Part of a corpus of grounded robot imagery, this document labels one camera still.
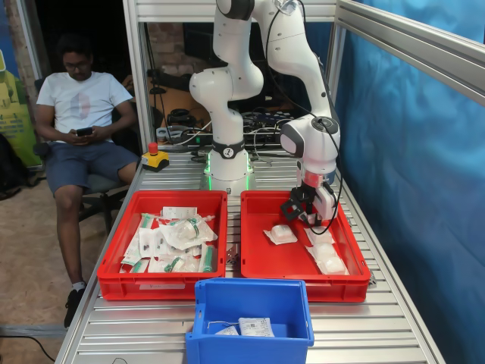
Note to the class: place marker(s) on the green printed white pouch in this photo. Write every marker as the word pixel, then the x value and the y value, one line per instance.
pixel 146 221

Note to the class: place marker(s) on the black bag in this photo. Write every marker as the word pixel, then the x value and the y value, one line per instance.
pixel 9 167

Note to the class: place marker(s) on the metal angle bracket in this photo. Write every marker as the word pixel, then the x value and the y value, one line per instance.
pixel 233 256

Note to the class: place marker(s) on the black power strip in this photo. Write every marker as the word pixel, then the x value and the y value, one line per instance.
pixel 212 139

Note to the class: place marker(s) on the blue storage bin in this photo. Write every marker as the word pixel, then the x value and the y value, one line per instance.
pixel 250 299

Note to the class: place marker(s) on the aluminium profile frame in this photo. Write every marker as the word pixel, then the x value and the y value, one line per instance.
pixel 136 76

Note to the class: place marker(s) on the flat pouch with black print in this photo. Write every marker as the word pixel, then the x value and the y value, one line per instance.
pixel 151 242

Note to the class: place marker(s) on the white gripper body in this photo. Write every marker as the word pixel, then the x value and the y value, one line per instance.
pixel 325 203

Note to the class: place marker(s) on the clear packet in right bin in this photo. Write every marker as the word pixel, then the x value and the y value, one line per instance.
pixel 281 233

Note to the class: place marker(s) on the plain white pouch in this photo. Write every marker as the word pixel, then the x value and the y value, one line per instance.
pixel 180 212

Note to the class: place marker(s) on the black office chair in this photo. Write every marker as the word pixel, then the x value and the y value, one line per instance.
pixel 113 186

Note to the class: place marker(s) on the yellow green poster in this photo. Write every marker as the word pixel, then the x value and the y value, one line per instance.
pixel 13 113

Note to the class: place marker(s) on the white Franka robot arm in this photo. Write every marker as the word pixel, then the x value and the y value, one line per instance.
pixel 227 95

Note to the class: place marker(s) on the bagged clear oxygen mask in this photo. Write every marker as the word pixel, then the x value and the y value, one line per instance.
pixel 176 263
pixel 185 230

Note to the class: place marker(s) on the red crate holding bandages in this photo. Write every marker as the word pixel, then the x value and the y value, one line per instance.
pixel 288 258

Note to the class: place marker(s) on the black smartphone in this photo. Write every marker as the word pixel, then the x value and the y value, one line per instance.
pixel 84 132

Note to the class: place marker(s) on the red crate with medical supplies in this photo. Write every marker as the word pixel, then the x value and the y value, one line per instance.
pixel 113 280

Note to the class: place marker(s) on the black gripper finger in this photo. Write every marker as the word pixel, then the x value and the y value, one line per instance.
pixel 316 219

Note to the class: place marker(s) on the blue fabric backdrop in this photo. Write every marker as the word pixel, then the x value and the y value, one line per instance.
pixel 417 189

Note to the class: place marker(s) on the seated man in white shirt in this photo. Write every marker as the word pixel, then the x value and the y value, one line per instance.
pixel 81 102

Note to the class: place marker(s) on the green syringe pack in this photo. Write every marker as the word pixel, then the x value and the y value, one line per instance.
pixel 207 258

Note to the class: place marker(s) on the yellow emergency stop box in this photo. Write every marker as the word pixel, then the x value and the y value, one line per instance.
pixel 155 160

